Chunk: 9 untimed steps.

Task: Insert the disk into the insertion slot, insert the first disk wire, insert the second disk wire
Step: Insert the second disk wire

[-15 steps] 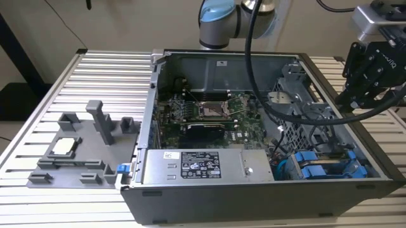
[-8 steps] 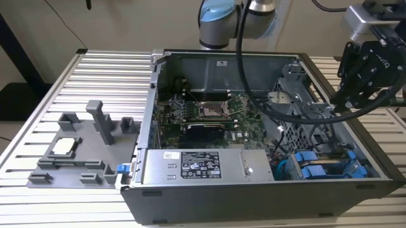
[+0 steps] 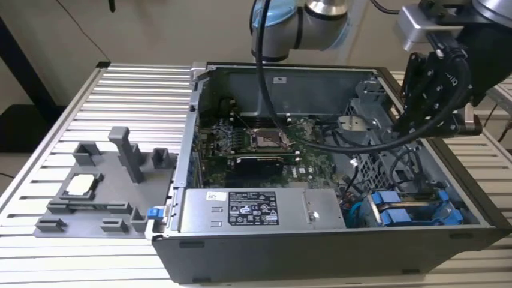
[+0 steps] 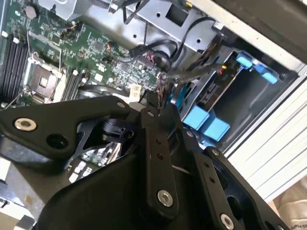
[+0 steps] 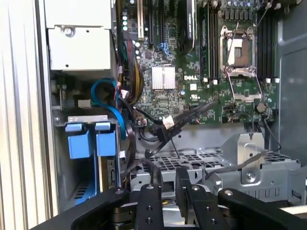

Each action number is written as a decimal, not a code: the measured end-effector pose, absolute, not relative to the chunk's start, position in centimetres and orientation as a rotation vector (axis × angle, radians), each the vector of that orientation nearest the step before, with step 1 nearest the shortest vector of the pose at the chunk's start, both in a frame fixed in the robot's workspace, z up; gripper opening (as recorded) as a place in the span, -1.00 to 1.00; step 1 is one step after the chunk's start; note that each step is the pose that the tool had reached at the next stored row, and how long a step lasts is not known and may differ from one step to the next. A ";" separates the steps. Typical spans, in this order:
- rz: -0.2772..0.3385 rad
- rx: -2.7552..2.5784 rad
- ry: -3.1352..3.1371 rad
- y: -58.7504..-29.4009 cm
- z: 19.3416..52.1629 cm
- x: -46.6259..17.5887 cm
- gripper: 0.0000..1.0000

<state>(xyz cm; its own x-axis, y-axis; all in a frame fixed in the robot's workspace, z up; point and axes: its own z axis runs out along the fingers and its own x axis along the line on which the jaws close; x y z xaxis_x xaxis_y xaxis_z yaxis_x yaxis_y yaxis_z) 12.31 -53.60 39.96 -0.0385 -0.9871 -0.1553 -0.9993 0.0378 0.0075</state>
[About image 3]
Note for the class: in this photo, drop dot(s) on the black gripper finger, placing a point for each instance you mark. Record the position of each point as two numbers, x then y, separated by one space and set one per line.
414 84
437 99

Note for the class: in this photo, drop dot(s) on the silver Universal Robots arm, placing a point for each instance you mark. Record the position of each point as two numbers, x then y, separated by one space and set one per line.
317 33

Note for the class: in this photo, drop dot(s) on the grey perforated drive cage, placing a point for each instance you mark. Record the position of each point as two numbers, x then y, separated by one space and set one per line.
362 162

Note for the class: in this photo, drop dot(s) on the white case sticker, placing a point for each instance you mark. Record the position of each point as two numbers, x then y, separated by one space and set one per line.
279 79

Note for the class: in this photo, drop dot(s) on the green motherboard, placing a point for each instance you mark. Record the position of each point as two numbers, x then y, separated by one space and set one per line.
317 168

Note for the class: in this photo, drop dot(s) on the CPU socket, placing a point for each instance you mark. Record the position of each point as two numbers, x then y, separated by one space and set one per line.
266 136

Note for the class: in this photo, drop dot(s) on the black graphics card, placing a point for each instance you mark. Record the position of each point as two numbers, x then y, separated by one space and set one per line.
257 168

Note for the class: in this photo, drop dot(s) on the open black PC case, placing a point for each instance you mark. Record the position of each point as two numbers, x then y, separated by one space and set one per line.
281 258

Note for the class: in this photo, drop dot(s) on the silver power supply unit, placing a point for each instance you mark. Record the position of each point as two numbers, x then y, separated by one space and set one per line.
201 210

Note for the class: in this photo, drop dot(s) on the blue case latch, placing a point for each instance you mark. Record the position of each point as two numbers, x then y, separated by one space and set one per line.
155 213

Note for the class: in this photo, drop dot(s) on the black table corner cap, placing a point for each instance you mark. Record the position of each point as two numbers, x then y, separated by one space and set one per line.
103 64

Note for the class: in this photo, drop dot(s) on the grey plastic parts rack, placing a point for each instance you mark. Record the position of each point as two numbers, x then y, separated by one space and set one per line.
117 195

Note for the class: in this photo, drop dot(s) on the silver CPU chip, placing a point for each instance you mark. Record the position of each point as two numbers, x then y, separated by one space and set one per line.
82 183

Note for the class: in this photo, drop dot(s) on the black desk leg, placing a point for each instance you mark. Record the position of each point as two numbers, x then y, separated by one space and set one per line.
25 69

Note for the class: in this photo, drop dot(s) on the black cabinet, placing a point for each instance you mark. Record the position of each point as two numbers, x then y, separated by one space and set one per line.
17 129

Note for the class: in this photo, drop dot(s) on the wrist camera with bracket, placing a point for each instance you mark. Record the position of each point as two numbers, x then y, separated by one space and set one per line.
469 123

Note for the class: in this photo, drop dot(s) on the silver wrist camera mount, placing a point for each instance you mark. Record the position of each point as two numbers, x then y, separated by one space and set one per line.
421 27

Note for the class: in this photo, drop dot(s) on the silver metal bracket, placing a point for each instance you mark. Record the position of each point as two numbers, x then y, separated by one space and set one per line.
353 123

